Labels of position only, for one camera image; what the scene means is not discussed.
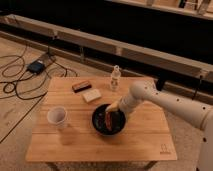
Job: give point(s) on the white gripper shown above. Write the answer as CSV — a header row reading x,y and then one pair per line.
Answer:
x,y
126,105

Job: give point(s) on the red orange pepper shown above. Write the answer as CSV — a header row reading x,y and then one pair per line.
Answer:
x,y
108,121

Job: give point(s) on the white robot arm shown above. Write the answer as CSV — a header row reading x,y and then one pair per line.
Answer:
x,y
198,114

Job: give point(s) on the white ceramic cup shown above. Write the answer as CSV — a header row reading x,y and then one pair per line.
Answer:
x,y
57,116

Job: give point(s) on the black bowl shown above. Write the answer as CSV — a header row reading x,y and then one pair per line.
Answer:
x,y
98,120

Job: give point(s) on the clear plastic bottle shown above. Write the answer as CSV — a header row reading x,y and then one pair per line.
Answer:
x,y
115,77

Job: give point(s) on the cream white sponge block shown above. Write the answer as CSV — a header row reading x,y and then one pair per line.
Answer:
x,y
91,95

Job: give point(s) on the brown black block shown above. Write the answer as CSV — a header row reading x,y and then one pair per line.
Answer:
x,y
81,86

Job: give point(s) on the wooden table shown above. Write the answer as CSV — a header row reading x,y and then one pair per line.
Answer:
x,y
145,137

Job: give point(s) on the blue black power box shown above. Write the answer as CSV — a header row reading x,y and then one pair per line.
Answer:
x,y
36,67

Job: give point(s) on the long wooden beam frame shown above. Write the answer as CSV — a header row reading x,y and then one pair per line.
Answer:
x,y
176,74

